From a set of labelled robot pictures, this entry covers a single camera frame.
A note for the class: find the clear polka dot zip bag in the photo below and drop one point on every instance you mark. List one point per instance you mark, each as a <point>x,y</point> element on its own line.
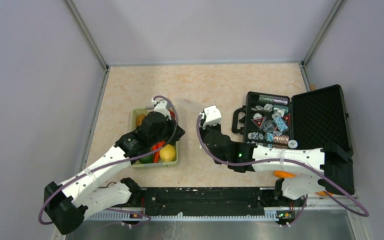
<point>187,113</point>

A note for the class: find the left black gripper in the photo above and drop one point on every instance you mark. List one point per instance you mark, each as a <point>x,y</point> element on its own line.
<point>176,134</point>

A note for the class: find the green perforated plastic basket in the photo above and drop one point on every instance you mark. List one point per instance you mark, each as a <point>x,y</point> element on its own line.
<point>146,111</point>

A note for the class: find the yellow lemon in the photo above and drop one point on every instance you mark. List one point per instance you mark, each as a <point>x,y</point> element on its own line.
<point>168,153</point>

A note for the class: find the black case with poker chips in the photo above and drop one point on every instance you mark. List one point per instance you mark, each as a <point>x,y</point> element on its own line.
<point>314,119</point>

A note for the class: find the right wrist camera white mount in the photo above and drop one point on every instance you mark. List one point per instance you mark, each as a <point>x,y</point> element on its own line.
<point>211,116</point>

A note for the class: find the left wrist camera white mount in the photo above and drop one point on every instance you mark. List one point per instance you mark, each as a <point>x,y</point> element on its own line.
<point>163,107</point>

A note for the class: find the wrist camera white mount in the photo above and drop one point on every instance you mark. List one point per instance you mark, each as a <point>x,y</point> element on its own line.
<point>211,116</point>
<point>163,107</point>

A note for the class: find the lower orange carrot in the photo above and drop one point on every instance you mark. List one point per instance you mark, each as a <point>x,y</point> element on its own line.
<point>156,148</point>

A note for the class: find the orange handled tool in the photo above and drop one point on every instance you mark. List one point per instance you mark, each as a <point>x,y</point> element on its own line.
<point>282,174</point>

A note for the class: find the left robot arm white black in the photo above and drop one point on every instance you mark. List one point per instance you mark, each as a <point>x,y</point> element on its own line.
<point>69,203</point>

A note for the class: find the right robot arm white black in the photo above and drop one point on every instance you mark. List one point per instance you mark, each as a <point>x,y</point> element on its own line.
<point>328,169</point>

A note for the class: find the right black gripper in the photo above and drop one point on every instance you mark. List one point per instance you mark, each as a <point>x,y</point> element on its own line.
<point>208,128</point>

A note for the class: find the brown potato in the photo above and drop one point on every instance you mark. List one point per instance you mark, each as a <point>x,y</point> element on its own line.
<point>139,120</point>

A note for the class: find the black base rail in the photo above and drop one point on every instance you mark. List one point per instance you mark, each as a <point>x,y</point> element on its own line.
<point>209,201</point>

